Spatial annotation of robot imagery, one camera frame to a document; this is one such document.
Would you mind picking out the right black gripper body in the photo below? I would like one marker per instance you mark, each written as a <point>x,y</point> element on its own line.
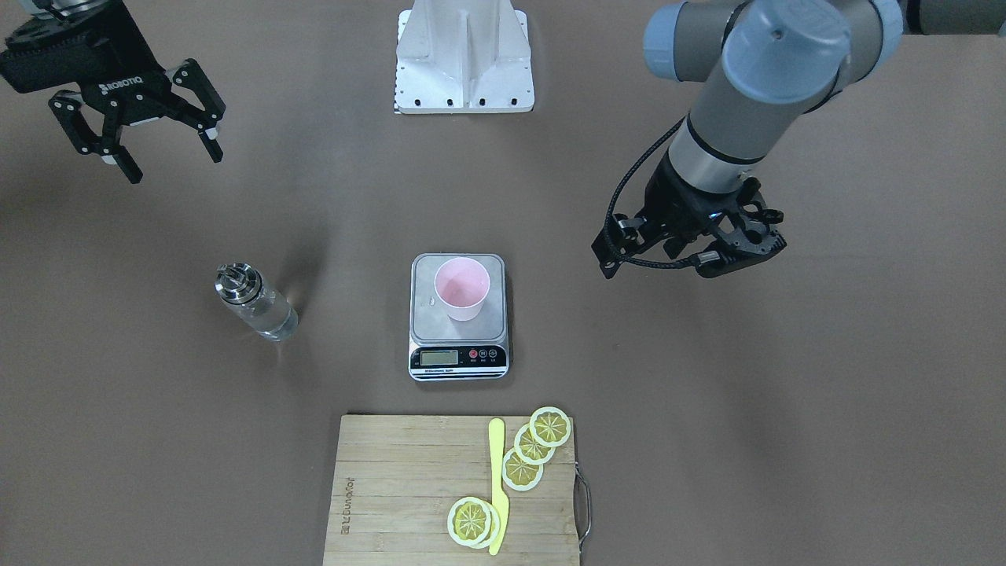
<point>132,93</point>

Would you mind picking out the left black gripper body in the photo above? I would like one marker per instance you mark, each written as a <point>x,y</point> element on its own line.
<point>677,203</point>

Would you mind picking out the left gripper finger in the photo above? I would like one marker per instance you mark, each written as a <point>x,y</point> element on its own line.
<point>675,246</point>
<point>619,236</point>

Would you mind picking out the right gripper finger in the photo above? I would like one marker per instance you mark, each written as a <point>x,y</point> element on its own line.
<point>69,109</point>
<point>205,113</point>

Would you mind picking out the pink plastic cup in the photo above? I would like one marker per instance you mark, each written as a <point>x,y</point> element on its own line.
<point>462,284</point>

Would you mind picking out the glass sauce bottle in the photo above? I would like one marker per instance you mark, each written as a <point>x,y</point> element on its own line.
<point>247,294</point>

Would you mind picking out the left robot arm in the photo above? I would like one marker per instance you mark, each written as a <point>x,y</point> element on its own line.
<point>761,64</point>

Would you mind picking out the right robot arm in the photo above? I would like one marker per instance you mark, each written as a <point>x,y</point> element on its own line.
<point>105,77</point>

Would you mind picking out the digital kitchen scale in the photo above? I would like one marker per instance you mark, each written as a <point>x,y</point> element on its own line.
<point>442,349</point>

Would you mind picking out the lemon slice far end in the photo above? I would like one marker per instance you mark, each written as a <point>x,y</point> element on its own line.
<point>550,427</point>

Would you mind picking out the yellow plastic knife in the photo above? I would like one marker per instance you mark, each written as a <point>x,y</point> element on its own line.
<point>499,498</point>

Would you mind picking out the lemon slice under knife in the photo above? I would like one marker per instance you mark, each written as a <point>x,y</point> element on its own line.
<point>493,529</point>

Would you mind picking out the bamboo cutting board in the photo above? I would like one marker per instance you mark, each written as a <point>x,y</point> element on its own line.
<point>397,476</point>

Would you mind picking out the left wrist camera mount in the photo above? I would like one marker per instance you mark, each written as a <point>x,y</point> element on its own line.
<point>744,230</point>

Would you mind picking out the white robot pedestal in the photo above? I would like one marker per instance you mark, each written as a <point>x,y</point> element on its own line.
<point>463,57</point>

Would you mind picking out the lemon slice near handle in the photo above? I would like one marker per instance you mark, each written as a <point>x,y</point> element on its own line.
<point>467,521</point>

